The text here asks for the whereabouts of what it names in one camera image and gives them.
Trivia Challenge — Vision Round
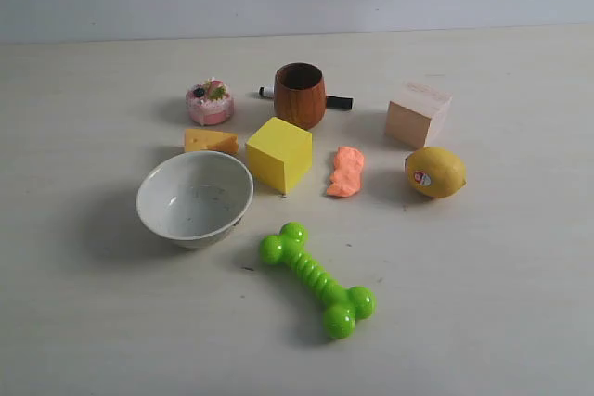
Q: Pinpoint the orange toy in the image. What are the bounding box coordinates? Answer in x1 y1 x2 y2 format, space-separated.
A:
326 147 365 198

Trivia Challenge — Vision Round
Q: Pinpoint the yellow foam cube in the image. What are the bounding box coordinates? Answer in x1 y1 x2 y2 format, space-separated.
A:
246 117 313 195

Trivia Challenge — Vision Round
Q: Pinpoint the brown wooden cup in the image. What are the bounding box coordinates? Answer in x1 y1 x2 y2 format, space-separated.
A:
273 62 327 130

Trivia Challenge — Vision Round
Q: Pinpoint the black white marker pen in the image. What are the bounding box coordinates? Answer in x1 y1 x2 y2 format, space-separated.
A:
258 86 354 111

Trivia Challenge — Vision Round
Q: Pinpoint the white ceramic bowl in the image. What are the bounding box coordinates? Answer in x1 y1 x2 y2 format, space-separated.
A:
136 151 254 249

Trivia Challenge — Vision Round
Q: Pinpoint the yellow cheese wedge toy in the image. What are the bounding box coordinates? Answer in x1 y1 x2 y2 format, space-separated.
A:
184 129 239 155

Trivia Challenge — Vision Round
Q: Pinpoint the pink toy cake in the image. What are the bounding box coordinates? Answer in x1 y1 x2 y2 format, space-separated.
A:
186 78 234 126

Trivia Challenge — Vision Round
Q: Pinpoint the light wooden cube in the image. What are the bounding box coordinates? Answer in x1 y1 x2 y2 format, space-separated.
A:
384 82 453 149

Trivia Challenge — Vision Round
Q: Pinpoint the yellow lemon with sticker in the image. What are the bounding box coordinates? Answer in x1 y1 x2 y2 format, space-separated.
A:
405 147 467 198

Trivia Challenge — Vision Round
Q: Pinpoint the green toy dog bone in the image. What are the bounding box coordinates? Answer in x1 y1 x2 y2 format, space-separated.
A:
259 222 377 339

